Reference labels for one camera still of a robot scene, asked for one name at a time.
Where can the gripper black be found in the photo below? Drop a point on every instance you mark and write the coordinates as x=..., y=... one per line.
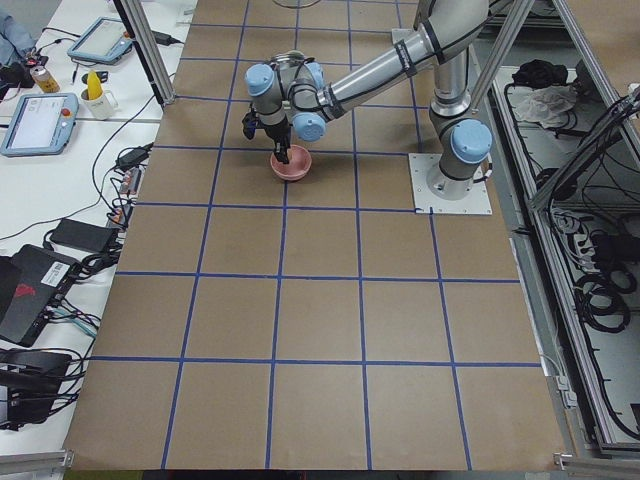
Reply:
x=276, y=133

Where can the glass pot lid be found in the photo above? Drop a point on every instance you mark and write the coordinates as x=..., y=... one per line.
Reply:
x=296, y=4

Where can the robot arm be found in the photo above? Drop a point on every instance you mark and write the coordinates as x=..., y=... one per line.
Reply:
x=290, y=97

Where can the pale green steel pot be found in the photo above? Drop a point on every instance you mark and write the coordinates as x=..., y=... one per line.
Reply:
x=292, y=58

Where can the pink bowl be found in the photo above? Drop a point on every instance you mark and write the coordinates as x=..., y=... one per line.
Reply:
x=300, y=161

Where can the black power adapter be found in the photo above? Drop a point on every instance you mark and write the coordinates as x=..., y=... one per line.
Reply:
x=133, y=157

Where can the white mug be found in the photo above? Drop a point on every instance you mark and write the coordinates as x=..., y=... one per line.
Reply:
x=103, y=107

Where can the yellow banana in mug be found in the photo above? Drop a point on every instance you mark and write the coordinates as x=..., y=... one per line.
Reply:
x=94, y=86

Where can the far teach pendant tablet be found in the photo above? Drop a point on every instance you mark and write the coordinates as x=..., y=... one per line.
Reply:
x=105, y=41

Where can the teach pendant tablet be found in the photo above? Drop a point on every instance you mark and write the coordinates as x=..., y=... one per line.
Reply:
x=105, y=41
x=41, y=125

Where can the black power brick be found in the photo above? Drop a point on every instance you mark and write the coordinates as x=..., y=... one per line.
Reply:
x=83, y=236

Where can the near teach pendant tablet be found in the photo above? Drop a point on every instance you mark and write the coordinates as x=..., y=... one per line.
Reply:
x=41, y=125

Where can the orange drink can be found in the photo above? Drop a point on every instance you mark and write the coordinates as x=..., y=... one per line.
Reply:
x=44, y=79

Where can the black cloth bundle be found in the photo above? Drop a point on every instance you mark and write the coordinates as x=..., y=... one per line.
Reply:
x=538, y=74

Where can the white crumpled cloth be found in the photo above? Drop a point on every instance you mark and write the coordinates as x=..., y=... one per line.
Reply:
x=548, y=107

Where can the black computer box red logo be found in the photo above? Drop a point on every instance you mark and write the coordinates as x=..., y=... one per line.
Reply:
x=45, y=278

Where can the black device box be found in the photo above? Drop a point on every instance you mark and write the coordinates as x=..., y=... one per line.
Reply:
x=30, y=382

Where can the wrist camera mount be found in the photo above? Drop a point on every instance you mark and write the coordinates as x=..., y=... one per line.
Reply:
x=250, y=124

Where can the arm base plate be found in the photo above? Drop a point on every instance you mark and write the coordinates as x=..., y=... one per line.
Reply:
x=402, y=37
x=434, y=193

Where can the aluminium frame post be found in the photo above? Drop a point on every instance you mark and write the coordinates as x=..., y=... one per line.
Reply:
x=136, y=24

